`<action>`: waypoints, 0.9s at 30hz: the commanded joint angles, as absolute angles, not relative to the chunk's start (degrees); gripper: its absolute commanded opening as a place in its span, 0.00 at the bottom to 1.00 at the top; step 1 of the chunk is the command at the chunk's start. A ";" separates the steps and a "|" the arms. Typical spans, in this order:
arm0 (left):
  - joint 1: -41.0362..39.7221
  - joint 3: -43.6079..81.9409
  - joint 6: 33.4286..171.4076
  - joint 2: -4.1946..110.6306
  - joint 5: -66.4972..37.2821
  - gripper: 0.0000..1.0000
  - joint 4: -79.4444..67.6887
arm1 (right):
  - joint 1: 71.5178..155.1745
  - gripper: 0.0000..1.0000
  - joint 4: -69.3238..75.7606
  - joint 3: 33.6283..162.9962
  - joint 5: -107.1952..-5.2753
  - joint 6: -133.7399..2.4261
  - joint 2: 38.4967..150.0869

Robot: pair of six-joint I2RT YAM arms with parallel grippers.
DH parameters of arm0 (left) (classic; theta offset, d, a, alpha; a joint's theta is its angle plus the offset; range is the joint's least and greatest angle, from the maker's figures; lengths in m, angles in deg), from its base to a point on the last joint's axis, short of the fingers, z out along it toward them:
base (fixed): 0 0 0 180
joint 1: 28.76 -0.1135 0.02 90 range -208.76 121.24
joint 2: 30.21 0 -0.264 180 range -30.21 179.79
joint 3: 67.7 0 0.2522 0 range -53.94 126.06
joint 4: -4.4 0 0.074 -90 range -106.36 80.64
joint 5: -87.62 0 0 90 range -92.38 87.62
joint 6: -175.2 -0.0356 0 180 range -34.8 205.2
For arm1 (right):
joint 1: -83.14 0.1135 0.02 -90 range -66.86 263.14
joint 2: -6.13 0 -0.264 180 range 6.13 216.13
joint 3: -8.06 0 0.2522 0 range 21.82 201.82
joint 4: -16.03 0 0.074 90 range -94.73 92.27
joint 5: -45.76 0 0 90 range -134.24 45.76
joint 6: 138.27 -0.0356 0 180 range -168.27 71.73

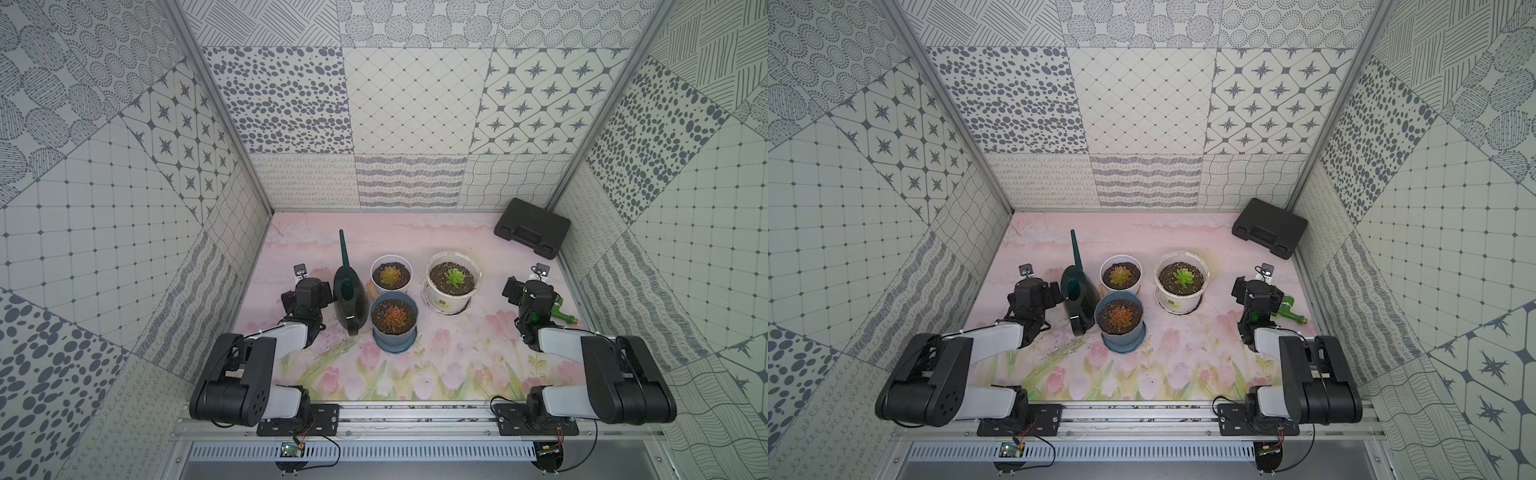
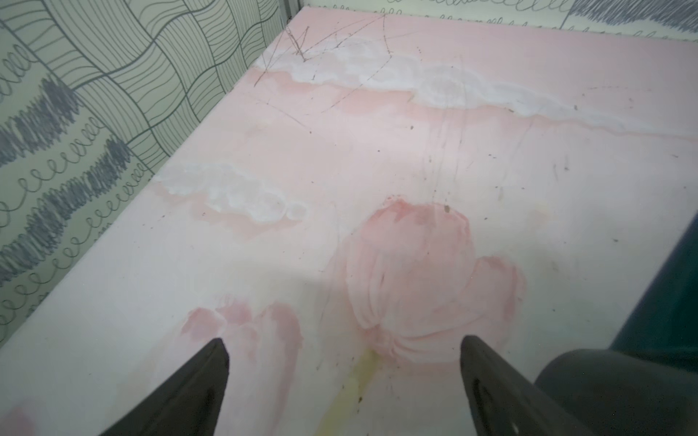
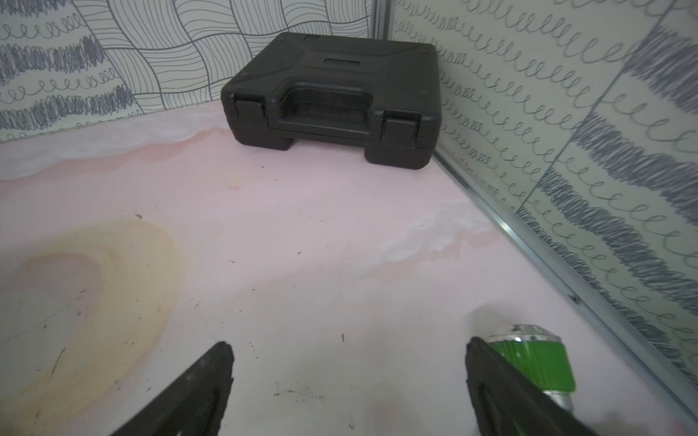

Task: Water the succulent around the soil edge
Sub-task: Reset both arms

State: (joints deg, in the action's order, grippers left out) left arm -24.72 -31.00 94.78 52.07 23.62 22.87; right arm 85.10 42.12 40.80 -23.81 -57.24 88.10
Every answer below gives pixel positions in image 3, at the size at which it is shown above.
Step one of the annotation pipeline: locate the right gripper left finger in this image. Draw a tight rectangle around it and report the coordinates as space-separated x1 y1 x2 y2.
115 342 234 436

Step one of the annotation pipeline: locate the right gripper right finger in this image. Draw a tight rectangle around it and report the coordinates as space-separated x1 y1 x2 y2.
465 336 594 435

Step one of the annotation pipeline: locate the black plastic case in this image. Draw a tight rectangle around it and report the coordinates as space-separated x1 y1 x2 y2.
220 33 442 170

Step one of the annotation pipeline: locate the green hose nozzle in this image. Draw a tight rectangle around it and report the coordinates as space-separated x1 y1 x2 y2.
487 324 576 412

